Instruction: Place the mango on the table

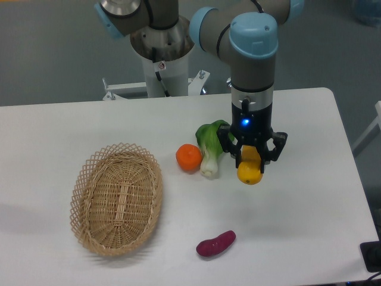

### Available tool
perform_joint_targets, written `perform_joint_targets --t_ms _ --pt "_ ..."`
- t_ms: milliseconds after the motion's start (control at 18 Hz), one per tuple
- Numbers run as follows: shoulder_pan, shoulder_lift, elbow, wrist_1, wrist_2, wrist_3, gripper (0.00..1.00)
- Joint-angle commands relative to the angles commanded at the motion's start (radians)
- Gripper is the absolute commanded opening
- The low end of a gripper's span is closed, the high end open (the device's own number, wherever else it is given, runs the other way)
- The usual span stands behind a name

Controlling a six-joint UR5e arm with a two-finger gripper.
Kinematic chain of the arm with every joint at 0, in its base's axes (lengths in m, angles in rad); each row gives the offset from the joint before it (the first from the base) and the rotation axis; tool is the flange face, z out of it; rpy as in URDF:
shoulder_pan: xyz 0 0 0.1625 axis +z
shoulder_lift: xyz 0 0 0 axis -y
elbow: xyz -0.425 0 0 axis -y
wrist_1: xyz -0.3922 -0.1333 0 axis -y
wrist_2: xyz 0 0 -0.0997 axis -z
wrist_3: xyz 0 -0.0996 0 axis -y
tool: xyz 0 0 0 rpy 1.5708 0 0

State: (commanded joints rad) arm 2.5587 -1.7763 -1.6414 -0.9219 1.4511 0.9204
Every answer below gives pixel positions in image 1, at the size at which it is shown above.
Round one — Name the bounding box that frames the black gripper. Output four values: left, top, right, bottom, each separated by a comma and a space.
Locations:
217, 86, 288, 173

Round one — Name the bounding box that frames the yellow mango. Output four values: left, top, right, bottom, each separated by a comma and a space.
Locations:
237, 145, 263, 185

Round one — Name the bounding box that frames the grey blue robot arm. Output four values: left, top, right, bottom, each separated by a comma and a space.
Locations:
94, 1, 304, 168

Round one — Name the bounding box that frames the green bok choy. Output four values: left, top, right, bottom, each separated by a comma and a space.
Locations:
195, 120, 227, 178

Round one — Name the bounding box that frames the orange tangerine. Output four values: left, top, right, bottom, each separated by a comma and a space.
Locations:
176, 144, 202, 172

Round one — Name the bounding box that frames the purple sweet potato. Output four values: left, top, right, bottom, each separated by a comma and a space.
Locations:
196, 230, 236, 257

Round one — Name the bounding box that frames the woven wicker basket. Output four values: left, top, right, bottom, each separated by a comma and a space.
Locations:
70, 143, 163, 256

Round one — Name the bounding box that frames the black device at table edge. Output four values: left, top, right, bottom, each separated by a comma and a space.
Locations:
360, 241, 380, 272

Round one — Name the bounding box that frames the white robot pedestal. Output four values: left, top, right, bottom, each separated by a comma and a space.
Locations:
102, 55, 212, 101

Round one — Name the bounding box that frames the white furniture frame at right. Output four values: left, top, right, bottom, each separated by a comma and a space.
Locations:
351, 101, 380, 157

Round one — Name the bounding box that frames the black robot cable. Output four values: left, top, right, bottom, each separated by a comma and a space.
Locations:
151, 46, 171, 98

